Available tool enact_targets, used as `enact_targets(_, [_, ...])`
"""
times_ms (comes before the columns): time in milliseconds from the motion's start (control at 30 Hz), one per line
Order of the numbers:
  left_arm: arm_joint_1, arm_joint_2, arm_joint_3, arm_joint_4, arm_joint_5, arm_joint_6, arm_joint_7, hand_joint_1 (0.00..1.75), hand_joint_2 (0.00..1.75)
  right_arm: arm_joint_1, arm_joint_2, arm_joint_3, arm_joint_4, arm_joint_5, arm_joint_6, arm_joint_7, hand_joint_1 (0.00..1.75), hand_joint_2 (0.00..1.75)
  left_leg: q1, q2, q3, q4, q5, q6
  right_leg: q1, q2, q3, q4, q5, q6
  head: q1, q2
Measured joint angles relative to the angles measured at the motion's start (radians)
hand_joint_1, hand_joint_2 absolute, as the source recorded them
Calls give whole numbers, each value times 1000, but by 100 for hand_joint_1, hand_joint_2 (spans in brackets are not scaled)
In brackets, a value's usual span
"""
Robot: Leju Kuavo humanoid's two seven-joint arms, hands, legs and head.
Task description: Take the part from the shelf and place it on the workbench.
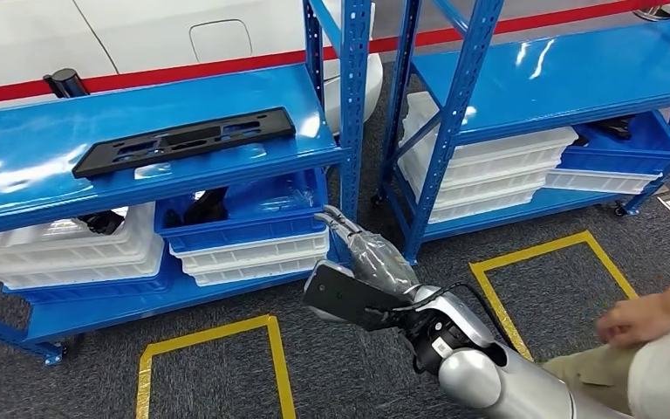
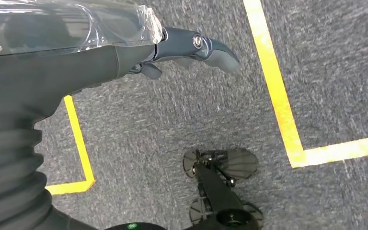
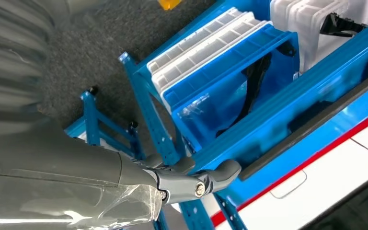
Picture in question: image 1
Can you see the white car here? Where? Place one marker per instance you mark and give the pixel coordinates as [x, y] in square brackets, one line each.
[138, 35]

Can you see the blue metal shelf rack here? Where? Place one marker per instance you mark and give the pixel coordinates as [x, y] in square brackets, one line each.
[138, 115]
[572, 75]

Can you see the black camera bracket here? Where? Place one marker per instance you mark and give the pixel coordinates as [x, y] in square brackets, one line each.
[346, 298]

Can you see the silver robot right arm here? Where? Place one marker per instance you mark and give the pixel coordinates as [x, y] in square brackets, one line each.
[485, 376]

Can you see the black car part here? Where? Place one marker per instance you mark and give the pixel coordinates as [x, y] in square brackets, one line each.
[612, 128]
[208, 208]
[104, 222]

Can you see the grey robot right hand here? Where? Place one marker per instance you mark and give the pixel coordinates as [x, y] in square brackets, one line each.
[378, 260]

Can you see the yellow floor tape square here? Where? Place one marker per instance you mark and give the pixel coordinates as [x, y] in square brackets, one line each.
[497, 300]
[144, 376]

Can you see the black barrier post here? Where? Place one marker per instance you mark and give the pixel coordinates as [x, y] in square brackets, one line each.
[66, 84]

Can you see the silver stanchion post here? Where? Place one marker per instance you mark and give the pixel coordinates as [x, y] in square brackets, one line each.
[656, 11]

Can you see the black plastic panel part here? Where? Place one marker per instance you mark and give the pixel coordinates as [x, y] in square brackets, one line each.
[138, 153]

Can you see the person's hand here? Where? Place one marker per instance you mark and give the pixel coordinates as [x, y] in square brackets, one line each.
[635, 321]

